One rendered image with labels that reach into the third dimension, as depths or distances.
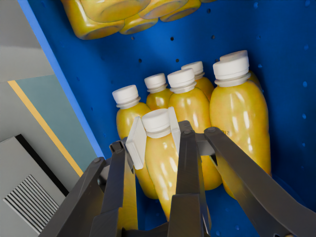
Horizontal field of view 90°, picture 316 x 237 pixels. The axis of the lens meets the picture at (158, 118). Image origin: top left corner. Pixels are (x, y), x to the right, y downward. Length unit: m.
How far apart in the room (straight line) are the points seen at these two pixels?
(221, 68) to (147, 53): 0.18
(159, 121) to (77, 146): 1.53
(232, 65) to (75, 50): 0.20
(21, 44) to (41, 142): 1.33
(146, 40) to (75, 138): 1.40
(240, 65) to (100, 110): 0.20
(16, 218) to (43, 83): 1.02
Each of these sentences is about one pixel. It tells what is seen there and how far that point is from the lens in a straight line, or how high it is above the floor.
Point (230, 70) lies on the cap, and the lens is 0.20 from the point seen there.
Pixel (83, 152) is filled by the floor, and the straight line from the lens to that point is 1.70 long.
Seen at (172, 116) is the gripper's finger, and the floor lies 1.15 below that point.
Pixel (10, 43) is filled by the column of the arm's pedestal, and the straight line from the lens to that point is 0.59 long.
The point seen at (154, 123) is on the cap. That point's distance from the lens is 0.19.
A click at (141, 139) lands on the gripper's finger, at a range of 0.18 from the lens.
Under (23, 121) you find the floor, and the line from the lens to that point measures 1.83.
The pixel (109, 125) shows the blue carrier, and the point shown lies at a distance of 0.27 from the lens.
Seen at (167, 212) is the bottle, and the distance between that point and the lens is 0.26.
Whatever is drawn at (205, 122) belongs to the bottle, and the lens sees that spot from 0.24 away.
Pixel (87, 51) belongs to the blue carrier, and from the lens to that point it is 0.28.
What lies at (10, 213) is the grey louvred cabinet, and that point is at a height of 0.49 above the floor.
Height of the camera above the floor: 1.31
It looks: 69 degrees down
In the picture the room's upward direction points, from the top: 179 degrees clockwise
